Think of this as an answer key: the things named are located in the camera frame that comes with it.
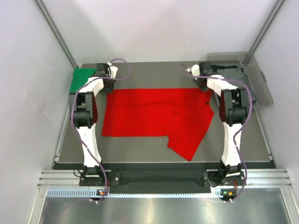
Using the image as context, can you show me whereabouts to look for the red t shirt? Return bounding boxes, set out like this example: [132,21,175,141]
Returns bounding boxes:
[101,88,214,161]

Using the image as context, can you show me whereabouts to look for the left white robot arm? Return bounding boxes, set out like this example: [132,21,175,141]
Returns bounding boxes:
[69,62,118,186]

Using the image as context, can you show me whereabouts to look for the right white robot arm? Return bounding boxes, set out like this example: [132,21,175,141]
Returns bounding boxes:
[189,61,252,187]

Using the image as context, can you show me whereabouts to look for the black t shirt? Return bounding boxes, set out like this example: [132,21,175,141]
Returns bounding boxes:
[211,65,243,72]

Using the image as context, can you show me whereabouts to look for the folded green t shirt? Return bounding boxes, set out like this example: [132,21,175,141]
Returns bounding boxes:
[70,68,96,92]

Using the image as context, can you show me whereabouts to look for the grey t shirt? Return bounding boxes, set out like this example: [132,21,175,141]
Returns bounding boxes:
[217,68,256,104]

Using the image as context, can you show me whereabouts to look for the clear plastic bin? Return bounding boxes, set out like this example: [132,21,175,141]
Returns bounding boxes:
[206,52,273,110]

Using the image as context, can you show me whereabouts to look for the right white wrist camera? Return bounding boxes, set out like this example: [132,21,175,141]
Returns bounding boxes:
[186,64,200,78]

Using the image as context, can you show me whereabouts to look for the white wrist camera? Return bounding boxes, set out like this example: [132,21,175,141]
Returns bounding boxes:
[186,64,200,78]
[107,62,118,79]

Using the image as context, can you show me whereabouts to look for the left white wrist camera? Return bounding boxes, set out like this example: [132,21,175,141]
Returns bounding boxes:
[107,62,118,79]

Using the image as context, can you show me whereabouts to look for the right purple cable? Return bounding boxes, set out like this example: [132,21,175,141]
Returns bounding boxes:
[178,64,255,203]

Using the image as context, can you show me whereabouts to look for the purple cable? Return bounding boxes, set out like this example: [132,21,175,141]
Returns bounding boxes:
[44,58,132,217]
[178,64,255,203]

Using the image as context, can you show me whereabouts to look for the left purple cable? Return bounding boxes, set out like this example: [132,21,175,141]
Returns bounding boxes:
[44,58,132,217]

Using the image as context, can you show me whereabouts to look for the left corner aluminium post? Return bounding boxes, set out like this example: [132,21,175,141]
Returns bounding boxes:
[33,0,78,68]

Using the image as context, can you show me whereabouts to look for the corner aluminium post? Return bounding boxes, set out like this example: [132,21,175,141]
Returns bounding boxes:
[33,0,78,68]
[242,0,285,66]

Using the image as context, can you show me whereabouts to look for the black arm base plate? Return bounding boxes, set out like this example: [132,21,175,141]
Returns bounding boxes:
[73,170,245,192]

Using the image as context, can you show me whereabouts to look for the right corner aluminium post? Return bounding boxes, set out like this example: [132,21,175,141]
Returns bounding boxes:
[242,0,285,66]

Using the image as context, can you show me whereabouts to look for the slotted grey cable duct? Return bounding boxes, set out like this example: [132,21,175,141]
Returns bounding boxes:
[47,189,233,199]

